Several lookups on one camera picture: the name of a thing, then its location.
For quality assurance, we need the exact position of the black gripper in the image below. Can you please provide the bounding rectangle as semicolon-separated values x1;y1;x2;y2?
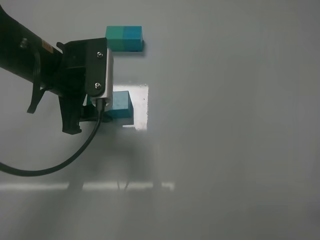
56;37;113;135

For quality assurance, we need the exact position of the black flat ribbon cable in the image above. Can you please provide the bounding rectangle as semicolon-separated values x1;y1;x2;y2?
26;47;47;115

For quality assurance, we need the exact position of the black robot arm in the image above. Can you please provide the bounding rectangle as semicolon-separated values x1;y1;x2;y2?
0;9;113;135

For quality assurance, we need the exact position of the blue cube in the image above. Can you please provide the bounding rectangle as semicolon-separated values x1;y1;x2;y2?
105;91;134;119

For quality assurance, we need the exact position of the black camera cable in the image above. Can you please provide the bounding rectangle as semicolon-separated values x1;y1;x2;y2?
0;98;106;177

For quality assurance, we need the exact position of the green cube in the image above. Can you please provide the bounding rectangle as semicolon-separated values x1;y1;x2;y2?
86;95;93;106

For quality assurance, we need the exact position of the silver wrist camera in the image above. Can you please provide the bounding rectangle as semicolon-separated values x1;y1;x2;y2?
90;48;114;112

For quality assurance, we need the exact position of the blue template block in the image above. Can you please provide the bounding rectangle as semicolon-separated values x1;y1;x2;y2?
122;26;144;52

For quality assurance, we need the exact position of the green template block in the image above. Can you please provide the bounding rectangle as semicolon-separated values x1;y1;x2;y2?
105;26;125;52

